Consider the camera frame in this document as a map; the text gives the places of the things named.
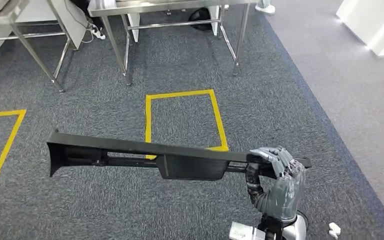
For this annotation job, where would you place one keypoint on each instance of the white paper scrap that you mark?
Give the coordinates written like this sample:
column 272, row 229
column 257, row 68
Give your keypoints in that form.
column 334, row 228

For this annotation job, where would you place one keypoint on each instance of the white display plinth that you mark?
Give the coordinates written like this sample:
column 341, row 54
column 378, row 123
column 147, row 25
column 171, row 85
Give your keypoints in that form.
column 374, row 23

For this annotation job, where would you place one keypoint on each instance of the black round bag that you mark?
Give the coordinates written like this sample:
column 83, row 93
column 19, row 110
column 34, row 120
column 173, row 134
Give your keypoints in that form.
column 201, row 18

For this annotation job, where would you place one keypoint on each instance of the white power strip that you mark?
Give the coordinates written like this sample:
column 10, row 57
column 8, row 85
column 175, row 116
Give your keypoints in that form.
column 98, row 33

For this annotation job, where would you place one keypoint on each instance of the white board panel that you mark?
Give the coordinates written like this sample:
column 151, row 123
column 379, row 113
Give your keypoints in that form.
column 72, row 23

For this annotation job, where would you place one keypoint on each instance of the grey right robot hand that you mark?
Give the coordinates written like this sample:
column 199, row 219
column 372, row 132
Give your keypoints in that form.
column 284, row 198

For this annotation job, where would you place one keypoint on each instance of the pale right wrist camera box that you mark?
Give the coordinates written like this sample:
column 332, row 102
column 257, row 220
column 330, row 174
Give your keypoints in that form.
column 243, row 232

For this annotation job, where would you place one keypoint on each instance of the steel workbench table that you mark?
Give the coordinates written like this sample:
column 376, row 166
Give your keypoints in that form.
column 165, row 6

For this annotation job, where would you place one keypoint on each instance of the yellow floor tape square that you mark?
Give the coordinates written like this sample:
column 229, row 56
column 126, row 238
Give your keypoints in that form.
column 3, row 114

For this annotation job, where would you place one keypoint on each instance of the person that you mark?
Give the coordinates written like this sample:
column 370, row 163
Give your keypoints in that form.
column 79, row 5

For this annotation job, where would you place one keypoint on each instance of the black plastic plate frame part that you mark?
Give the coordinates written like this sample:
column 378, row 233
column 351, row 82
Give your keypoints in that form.
column 112, row 144

